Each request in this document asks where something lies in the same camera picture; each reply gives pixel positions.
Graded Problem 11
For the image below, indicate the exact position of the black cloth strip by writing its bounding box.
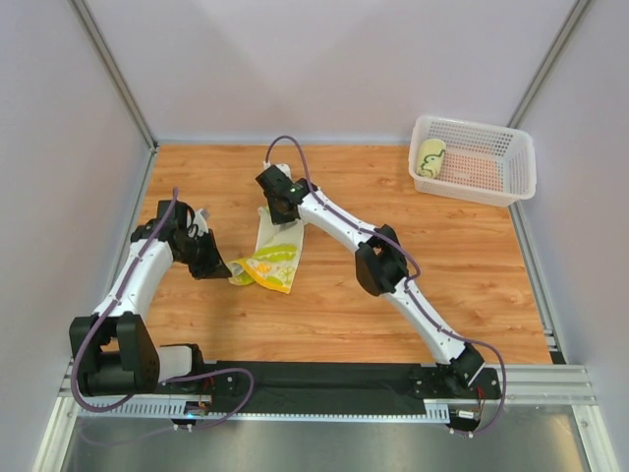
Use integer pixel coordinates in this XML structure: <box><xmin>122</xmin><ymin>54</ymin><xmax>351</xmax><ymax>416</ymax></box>
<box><xmin>208</xmin><ymin>361</ymin><xmax>426</xmax><ymax>416</ymax></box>

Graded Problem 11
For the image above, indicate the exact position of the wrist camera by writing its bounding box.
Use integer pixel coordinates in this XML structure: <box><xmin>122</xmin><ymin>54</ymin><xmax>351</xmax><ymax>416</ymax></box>
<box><xmin>276</xmin><ymin>163</ymin><xmax>292</xmax><ymax>179</ymax></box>
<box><xmin>194</xmin><ymin>208</ymin><xmax>209</xmax><ymax>233</ymax></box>

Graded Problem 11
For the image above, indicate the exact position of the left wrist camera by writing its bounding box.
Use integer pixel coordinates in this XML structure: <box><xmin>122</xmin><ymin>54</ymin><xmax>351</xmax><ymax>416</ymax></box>
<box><xmin>194</xmin><ymin>208</ymin><xmax>209</xmax><ymax>233</ymax></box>

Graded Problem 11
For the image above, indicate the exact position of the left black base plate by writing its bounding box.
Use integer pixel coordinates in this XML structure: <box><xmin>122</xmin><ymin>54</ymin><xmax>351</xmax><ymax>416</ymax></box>
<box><xmin>153</xmin><ymin>361</ymin><xmax>249</xmax><ymax>397</ymax></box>

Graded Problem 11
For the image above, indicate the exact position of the grey slotted cable duct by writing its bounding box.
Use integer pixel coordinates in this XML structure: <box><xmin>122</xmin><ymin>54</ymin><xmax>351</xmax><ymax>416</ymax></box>
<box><xmin>79</xmin><ymin>398</ymin><xmax>450</xmax><ymax>425</ymax></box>

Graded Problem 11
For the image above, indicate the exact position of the yellow green towel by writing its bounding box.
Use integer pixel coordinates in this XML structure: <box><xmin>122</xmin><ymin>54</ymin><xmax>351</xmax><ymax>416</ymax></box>
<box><xmin>227</xmin><ymin>206</ymin><xmax>305</xmax><ymax>294</ymax></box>

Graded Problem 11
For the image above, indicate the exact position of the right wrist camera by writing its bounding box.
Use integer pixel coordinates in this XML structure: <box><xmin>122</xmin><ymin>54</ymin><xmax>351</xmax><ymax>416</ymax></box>
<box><xmin>276</xmin><ymin>163</ymin><xmax>292</xmax><ymax>179</ymax></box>

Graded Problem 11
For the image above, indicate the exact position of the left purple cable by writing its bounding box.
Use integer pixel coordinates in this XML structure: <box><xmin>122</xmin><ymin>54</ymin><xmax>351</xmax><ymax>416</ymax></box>
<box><xmin>71</xmin><ymin>186</ymin><xmax>256</xmax><ymax>432</ymax></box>

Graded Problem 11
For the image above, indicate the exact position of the green patterned towel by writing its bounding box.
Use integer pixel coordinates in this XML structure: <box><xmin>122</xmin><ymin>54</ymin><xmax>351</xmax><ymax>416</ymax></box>
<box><xmin>416</xmin><ymin>139</ymin><xmax>446</xmax><ymax>179</ymax></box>

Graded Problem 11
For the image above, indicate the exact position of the white perforated plastic basket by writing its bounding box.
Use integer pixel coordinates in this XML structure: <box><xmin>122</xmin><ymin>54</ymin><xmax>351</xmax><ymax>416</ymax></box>
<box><xmin>408</xmin><ymin>115</ymin><xmax>537</xmax><ymax>207</ymax></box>

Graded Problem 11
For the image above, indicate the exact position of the left aluminium frame post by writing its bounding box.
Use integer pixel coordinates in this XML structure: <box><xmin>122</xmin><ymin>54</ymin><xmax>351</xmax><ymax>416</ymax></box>
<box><xmin>69</xmin><ymin>0</ymin><xmax>158</xmax><ymax>151</ymax></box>

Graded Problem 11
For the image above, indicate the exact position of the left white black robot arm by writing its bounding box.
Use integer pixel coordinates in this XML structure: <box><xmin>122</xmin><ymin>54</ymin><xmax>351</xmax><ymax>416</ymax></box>
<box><xmin>69</xmin><ymin>199</ymin><xmax>232</xmax><ymax>399</ymax></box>

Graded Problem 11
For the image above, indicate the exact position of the aluminium front rail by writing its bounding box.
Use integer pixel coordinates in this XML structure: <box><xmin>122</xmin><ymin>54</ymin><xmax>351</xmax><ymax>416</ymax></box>
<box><xmin>58</xmin><ymin>357</ymin><xmax>598</xmax><ymax>405</ymax></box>

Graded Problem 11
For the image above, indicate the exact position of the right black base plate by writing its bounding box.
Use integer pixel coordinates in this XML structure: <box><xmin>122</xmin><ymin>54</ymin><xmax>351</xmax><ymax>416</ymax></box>
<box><xmin>409</xmin><ymin>365</ymin><xmax>502</xmax><ymax>400</ymax></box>

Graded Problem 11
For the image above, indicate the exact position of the right aluminium frame post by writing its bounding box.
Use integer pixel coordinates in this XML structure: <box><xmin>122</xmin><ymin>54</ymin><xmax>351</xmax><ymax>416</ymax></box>
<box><xmin>507</xmin><ymin>0</ymin><xmax>595</xmax><ymax>129</ymax></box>

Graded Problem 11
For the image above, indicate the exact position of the aluminium frame post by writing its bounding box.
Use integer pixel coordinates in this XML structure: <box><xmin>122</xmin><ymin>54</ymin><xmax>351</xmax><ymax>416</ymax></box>
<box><xmin>69</xmin><ymin>0</ymin><xmax>158</xmax><ymax>151</ymax></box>
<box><xmin>507</xmin><ymin>0</ymin><xmax>595</xmax><ymax>129</ymax></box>

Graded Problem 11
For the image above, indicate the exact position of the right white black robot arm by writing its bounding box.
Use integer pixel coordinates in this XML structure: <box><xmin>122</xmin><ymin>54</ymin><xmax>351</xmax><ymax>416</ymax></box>
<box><xmin>257</xmin><ymin>164</ymin><xmax>485</xmax><ymax>386</ymax></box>

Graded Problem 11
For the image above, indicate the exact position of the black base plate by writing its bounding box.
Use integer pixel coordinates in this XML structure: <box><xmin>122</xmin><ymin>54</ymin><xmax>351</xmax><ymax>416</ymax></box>
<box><xmin>409</xmin><ymin>365</ymin><xmax>502</xmax><ymax>400</ymax></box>
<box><xmin>153</xmin><ymin>361</ymin><xmax>249</xmax><ymax>397</ymax></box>

